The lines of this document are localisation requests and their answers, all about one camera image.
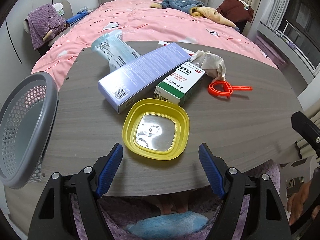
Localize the grey perforated trash basket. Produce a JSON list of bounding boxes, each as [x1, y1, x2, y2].
[[1, 72, 59, 189]]

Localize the right human hand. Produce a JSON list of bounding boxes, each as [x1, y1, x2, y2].
[[287, 180, 312, 225]]

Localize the blue fuzzy slipper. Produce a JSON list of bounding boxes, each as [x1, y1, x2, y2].
[[126, 211, 209, 239]]

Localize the yellow plastic lid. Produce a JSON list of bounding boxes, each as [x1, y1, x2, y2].
[[122, 99, 190, 161]]

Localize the orange plastic clip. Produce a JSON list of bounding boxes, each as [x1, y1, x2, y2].
[[207, 80, 253, 98]]

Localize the purple long carton box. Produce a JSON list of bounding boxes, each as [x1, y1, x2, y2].
[[98, 43, 191, 114]]

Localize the green white medicine box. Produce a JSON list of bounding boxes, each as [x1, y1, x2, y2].
[[153, 62, 205, 106]]

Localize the crumpled cream paper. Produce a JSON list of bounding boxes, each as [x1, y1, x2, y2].
[[190, 50, 226, 82]]

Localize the grey bedside chair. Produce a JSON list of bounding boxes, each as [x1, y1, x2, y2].
[[23, 0, 75, 55]]

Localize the light blue wipes pack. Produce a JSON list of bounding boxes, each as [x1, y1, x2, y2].
[[91, 30, 141, 72]]

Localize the purple fleece garment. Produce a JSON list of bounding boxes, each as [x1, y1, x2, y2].
[[26, 4, 67, 50]]

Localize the blue folded item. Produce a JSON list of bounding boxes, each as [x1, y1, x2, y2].
[[66, 10, 92, 25]]

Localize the white wipes packet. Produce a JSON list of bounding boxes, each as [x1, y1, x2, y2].
[[53, 2, 65, 16]]

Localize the dark red garment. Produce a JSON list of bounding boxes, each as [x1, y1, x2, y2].
[[217, 0, 254, 23]]

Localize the pink bed quilt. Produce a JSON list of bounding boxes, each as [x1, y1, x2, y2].
[[31, 0, 275, 87]]

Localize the yellow blanket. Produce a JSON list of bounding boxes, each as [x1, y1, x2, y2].
[[189, 6, 240, 32]]

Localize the blue fleece garment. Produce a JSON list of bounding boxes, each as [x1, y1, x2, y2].
[[150, 0, 204, 14]]

